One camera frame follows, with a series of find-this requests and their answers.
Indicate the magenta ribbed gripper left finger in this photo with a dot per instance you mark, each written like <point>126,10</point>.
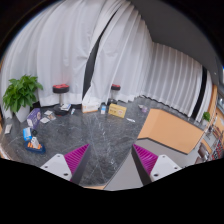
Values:
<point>70,166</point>

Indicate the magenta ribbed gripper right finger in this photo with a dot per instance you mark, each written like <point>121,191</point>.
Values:
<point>151,167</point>

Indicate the orange wooden counter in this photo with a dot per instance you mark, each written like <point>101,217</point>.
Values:
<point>170,131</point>

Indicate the blue small box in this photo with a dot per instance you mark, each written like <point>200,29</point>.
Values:
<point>27,134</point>

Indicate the purple cardboard box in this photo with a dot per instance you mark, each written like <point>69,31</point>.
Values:
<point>33,118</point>

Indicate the white cardboard box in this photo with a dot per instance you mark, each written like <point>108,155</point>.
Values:
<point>90,107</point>

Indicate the yellow cardboard box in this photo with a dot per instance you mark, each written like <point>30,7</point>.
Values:
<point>117,110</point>

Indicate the small green plant right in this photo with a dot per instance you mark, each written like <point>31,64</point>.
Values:
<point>206,116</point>

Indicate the red and black bar stool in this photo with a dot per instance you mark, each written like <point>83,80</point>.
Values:
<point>60,90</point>

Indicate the green potted plant white pot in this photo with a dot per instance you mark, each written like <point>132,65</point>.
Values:
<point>20,96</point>

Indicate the white curtain right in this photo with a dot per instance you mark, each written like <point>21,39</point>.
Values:
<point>179,81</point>

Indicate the white curtain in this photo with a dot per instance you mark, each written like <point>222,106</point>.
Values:
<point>55,47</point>
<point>123,57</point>
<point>179,81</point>

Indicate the white curtain middle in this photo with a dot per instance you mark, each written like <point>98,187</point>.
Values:
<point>123,57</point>

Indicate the white curtain left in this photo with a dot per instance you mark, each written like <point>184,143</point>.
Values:
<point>55,47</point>

